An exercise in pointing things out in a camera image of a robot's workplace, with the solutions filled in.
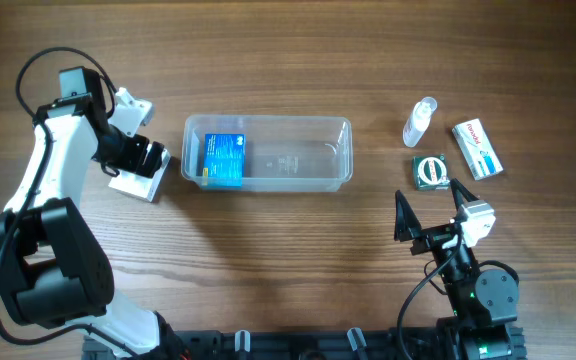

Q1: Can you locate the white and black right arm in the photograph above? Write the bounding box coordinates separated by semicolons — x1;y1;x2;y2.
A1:
394;178;526;359

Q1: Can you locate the white spray bottle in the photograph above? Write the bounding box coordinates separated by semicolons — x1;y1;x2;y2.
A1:
402;97;438;148

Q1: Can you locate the white medicine carton box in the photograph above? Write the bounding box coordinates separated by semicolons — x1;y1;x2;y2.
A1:
109;149;171;202

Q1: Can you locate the white red toothpaste box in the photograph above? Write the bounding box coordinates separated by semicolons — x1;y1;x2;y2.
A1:
452;118;503;181

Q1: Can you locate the green round-logo carton box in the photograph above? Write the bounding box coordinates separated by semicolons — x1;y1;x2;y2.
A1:
412;154;450;191

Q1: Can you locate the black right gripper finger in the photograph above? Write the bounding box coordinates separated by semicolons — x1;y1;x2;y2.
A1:
450;178;479;209
394;190;422;241

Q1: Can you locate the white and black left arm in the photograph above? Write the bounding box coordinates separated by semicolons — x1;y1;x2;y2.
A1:
0;67;182;359

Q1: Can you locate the clear plastic container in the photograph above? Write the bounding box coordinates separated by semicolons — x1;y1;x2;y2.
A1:
180;114;353;192

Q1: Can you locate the blue printed carton box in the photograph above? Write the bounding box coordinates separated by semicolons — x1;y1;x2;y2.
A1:
202;133;246;188

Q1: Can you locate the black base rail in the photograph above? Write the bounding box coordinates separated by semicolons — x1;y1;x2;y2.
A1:
81;325;528;360

